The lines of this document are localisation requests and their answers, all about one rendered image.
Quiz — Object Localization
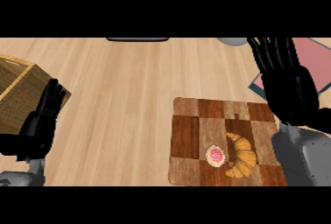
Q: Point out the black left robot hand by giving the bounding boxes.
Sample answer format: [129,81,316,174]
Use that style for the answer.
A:
[0,78,68,162]

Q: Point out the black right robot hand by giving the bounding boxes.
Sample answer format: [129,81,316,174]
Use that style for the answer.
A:
[245,37,331,131]

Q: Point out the brown cardboard box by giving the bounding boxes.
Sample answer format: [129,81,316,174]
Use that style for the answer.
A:
[0,53,73,136]

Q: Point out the checkered wooden cutting board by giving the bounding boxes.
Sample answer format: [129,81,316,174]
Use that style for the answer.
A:
[169,96,288,187]

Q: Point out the golden croissant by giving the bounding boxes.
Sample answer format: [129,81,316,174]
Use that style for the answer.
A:
[223,132,259,179]

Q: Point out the pink placemat with teal border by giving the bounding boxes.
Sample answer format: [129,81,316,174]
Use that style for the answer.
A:
[248,37,331,102]

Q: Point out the grey rounded object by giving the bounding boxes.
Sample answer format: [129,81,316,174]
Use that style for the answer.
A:
[216,37,250,47]

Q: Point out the pink jam tart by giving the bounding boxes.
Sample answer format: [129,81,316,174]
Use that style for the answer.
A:
[204,144,226,168]

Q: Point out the dark flat object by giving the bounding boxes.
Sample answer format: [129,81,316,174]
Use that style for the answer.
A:
[105,37,172,43]

